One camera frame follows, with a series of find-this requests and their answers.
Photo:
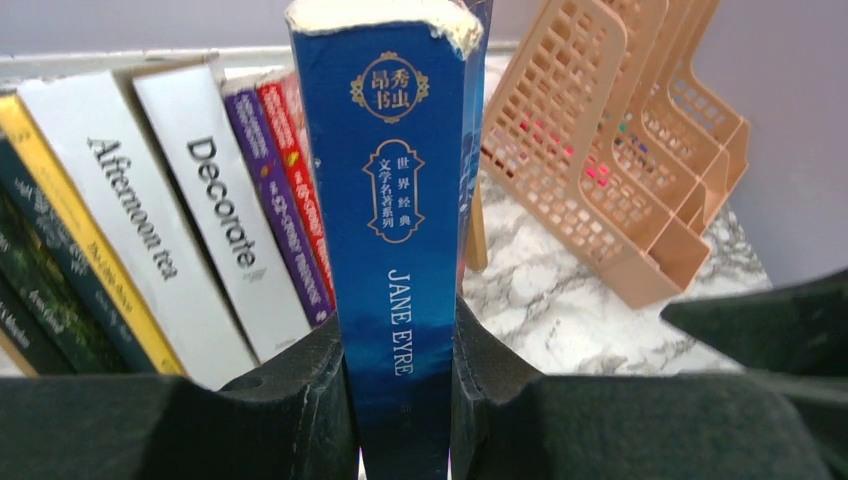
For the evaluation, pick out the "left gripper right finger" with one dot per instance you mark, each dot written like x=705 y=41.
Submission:
x=510 y=421

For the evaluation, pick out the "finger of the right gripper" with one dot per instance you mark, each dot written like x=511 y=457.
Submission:
x=798 y=330

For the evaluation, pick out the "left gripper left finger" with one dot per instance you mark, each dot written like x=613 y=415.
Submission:
x=287 y=419

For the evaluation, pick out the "black moon and sixpence book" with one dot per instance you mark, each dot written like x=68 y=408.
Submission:
x=24 y=340

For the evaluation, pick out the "red 13-storey treehouse book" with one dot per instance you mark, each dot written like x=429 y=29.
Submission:
x=279 y=94

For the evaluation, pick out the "purple 52-storey treehouse book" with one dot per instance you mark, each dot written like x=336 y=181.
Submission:
x=261 y=154

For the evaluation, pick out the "white furniture book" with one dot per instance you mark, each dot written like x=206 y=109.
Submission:
x=186 y=111

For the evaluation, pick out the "blue book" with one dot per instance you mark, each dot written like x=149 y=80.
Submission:
x=392 y=94

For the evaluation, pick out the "floral little women book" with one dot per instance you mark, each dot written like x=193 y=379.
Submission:
x=18 y=185

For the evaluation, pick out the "white afternoon tea coffee book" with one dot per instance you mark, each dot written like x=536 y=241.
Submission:
x=97 y=129

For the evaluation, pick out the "yellow book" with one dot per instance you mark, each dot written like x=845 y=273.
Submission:
x=48 y=172

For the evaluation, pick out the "green alice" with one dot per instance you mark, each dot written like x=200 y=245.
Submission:
x=34 y=275

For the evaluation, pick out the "wooden book rack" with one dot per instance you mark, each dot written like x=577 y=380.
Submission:
x=476 y=257

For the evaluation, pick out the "orange plastic file organizer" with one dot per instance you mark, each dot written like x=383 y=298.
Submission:
x=616 y=79

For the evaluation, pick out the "red item in organizer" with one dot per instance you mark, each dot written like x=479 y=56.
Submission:
x=551 y=142

